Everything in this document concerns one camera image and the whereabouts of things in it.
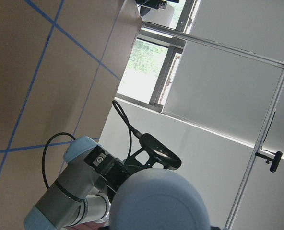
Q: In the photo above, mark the black side camera on frame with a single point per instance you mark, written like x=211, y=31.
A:
x=274, y=161

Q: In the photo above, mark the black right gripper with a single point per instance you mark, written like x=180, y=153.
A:
x=112, y=170

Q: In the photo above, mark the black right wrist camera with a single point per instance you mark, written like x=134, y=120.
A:
x=158, y=153

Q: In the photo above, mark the aluminium frame post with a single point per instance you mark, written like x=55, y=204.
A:
x=257, y=147

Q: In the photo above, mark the light blue plastic cup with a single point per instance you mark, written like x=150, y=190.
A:
x=158, y=199

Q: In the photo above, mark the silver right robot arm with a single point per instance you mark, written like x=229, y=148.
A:
x=83, y=192

